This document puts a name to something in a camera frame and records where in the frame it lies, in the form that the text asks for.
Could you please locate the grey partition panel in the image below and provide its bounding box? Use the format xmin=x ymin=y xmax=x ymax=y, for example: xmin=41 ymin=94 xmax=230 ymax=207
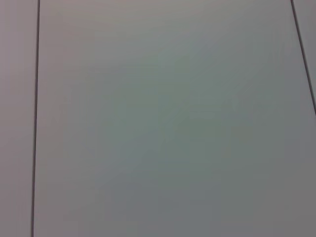
xmin=0 ymin=0 xmax=40 ymax=237
xmin=33 ymin=0 xmax=316 ymax=237

